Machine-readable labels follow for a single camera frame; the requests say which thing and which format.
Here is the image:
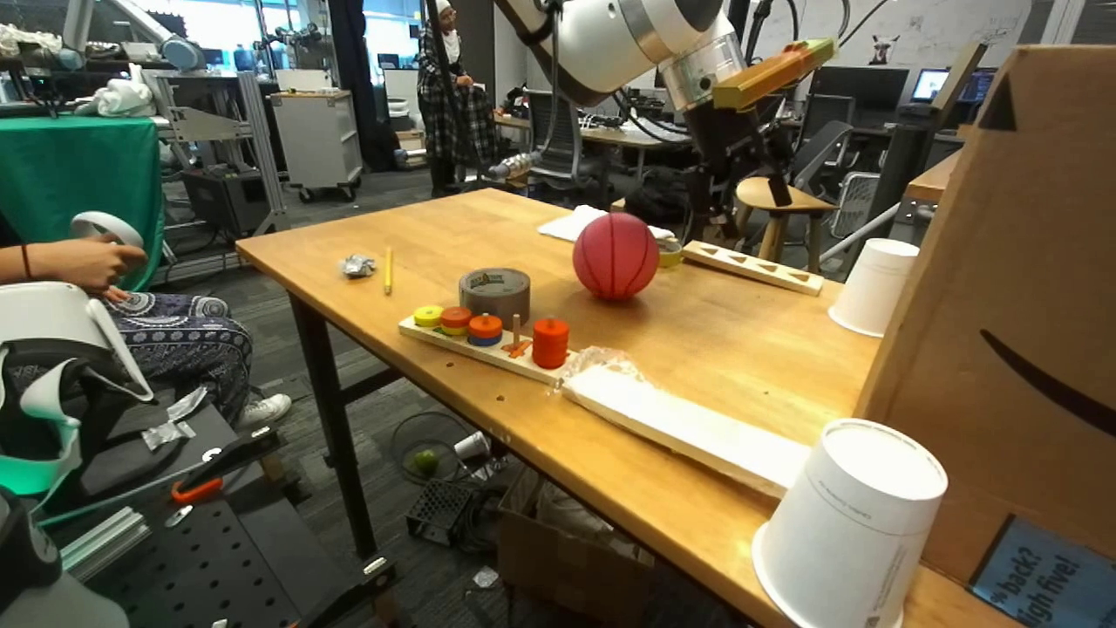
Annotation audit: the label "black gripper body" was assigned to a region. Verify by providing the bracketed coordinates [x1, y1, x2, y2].
[692, 100, 806, 159]

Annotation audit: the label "pink mini basketball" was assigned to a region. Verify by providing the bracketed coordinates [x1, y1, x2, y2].
[570, 210, 664, 307]

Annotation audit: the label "white VR controller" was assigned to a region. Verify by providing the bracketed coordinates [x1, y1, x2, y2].
[67, 210, 149, 256]

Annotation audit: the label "operator forearm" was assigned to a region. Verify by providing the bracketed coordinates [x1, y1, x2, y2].
[0, 241, 45, 287]

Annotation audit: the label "operator hand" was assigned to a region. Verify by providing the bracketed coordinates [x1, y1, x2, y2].
[33, 234, 149, 295]

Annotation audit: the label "round wooden stool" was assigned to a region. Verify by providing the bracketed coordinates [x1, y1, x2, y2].
[730, 174, 837, 264]

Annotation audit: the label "long wooden peg board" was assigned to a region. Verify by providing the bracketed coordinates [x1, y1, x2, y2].
[682, 236, 830, 295]

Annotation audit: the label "yellow-green clear bowl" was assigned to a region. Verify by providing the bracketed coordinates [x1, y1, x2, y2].
[648, 224, 687, 272]

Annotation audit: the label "white paper cup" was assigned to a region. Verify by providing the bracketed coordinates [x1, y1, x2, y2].
[828, 236, 926, 343]
[749, 415, 952, 628]

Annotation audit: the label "open laptop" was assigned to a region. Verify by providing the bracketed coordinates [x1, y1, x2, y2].
[906, 62, 1006, 116]

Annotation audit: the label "white folded paper sheet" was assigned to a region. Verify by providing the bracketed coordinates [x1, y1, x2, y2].
[539, 202, 615, 248]

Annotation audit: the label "large brown cardboard box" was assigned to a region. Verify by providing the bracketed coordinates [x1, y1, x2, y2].
[859, 44, 1116, 628]

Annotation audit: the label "white plastic-wrapped wooden plank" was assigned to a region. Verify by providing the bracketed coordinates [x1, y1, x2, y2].
[557, 357, 816, 501]

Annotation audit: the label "standing person plaid clothes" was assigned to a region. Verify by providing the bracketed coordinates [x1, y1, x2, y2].
[415, 0, 500, 200]

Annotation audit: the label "white rolling cart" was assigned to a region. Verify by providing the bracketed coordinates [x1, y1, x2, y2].
[274, 84, 368, 202]

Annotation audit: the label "seated person patterned trousers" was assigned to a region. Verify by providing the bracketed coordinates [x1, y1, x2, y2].
[0, 236, 298, 434]

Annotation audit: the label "green cloth covered table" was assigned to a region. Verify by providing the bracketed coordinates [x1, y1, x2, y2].
[0, 116, 168, 294]

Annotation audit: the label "black perforated metal plate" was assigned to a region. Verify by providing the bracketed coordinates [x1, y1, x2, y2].
[85, 486, 389, 628]

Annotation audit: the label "white green plastic device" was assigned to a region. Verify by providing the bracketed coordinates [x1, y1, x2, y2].
[0, 278, 157, 501]

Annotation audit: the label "aluminium extrusion bar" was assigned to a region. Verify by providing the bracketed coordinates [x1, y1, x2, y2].
[56, 501, 153, 579]

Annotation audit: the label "tan wrist camera bar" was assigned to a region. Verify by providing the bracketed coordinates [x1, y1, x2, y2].
[710, 36, 841, 116]

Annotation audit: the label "tall orange ring stack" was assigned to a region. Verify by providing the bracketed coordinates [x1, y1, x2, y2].
[529, 315, 574, 372]

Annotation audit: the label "grey duct tape roll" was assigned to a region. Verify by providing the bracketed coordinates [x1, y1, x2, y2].
[456, 264, 534, 329]

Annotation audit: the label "orange ring stack blue base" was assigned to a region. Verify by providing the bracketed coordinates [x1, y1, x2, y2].
[465, 309, 507, 348]

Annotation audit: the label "orange ring stack green base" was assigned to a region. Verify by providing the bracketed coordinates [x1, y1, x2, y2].
[435, 305, 479, 339]

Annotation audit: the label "black metal table frame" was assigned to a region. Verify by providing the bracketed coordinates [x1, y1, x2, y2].
[284, 291, 398, 591]

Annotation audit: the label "black handled tool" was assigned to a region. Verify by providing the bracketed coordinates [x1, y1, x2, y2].
[171, 423, 284, 492]

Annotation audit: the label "orange handled tool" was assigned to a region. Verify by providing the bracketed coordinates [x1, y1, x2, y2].
[171, 471, 229, 510]

